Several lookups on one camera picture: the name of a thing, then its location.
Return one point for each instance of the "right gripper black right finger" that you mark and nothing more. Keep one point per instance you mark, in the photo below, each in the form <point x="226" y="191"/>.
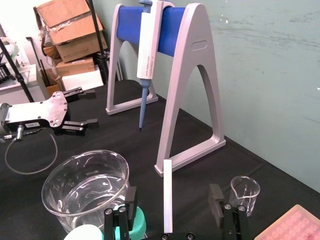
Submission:
<point x="215" y="205"/>

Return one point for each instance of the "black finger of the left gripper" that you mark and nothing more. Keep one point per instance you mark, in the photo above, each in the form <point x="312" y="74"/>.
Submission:
<point x="86" y="94"/>
<point x="82" y="123"/>

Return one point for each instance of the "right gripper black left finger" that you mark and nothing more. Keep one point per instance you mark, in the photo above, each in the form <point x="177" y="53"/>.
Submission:
<point x="131" y="205"/>

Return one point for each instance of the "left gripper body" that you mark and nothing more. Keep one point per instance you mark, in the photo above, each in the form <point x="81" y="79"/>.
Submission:
<point x="37" y="111"/>

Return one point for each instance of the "white stirring rod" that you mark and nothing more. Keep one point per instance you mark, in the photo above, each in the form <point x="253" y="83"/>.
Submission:
<point x="168" y="197"/>

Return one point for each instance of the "thin black hooked rod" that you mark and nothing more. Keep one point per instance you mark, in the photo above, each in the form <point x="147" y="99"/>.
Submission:
<point x="37" y="60"/>

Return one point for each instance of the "white box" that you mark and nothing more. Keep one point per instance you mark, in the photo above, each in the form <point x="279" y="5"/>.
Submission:
<point x="82" y="80"/>

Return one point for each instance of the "teal screw cap bottle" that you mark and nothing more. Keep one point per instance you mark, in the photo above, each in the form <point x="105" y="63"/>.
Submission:
<point x="138" y="225"/>

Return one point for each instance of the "small open cardboard box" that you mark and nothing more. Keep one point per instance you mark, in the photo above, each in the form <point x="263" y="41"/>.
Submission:
<point x="53" y="86"/>

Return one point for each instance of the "flat closed cardboard box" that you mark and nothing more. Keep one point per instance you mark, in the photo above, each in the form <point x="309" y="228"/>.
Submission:
<point x="75" y="66"/>

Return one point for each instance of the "white cabinet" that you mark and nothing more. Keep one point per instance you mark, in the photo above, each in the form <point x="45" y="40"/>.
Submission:
<point x="15" y="90"/>

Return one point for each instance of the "small clear glass beaker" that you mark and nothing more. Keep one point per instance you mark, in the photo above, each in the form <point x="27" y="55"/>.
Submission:
<point x="246" y="195"/>

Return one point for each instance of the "black table cloth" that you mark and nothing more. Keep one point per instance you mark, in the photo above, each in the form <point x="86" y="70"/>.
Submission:
<point x="120" y="140"/>

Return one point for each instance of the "black slanted stand pole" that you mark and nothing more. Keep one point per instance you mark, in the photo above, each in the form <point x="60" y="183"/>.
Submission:
<point x="17" y="72"/>

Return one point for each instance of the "large clear glass beaker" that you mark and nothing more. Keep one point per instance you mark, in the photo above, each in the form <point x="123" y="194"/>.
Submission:
<point x="85" y="190"/>

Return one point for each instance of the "pale mint round lid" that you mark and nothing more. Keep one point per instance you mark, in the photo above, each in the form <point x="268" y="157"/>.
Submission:
<point x="83" y="233"/>

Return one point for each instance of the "black upright stand pole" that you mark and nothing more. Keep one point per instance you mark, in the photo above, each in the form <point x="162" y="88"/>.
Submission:
<point x="98" y="37"/>

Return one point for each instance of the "large open cardboard box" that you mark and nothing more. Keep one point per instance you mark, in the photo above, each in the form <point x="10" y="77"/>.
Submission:
<point x="70" y="27"/>

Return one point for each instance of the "white and blue pipette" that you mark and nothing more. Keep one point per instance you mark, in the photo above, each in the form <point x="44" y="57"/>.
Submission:
<point x="147" y="50"/>

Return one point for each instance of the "pink pipette tip box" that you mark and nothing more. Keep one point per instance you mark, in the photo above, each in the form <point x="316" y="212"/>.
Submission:
<point x="295" y="225"/>

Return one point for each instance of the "grey pipette stand, blue bar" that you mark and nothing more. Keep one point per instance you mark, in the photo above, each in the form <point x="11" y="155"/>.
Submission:
<point x="185" y="82"/>

